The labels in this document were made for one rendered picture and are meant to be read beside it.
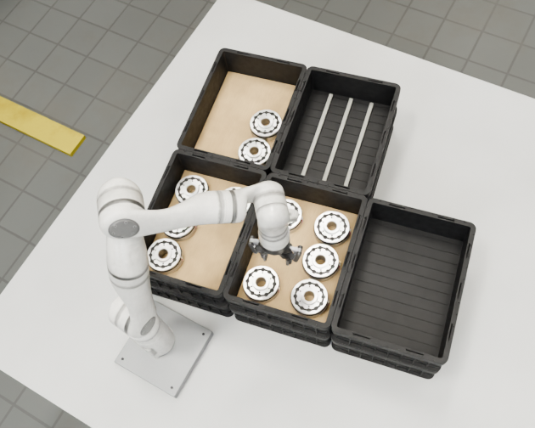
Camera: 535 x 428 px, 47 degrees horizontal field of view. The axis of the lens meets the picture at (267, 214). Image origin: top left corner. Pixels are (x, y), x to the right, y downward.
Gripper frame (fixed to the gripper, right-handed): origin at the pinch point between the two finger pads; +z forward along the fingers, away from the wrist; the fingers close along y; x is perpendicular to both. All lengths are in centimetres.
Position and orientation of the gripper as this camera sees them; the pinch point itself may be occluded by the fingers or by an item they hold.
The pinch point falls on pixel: (277, 257)
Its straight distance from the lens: 159.5
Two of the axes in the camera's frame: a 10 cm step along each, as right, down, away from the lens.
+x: 2.4, -8.8, 4.1
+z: 0.6, 4.3, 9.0
